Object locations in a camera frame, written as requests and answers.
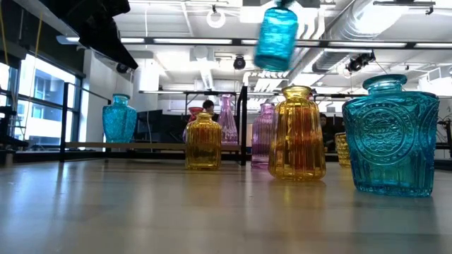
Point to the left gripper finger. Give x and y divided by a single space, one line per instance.
109 42

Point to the teal textured glass vase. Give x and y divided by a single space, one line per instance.
119 121

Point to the red bulb glass vase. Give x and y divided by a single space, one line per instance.
195 113

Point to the yellow ribbed glass vase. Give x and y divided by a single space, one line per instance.
203 144
296 141

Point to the pink cone glass vase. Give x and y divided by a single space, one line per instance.
227 123

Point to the teal diamond-pattern glass vase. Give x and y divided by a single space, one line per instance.
277 39

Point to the pink ribbed glass vase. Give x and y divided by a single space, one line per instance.
261 137

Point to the teal embossed glass vase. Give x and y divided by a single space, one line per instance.
390 141

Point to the light wooden shelf board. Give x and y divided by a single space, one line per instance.
155 146

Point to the black computer monitor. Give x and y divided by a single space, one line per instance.
150 125

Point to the large office window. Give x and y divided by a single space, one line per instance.
46 116

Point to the person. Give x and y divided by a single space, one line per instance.
326 135
208 105

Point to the black overhead light beam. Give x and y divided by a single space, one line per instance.
236 42

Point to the small yellow diamond-cut vase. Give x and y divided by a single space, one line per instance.
342 151

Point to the black ceiling camera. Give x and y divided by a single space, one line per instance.
121 69
239 62
358 63

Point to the black metal shelf frame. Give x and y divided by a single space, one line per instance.
63 123

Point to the black table edge frame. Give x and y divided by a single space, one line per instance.
106 157

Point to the silver air duct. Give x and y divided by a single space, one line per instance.
356 21

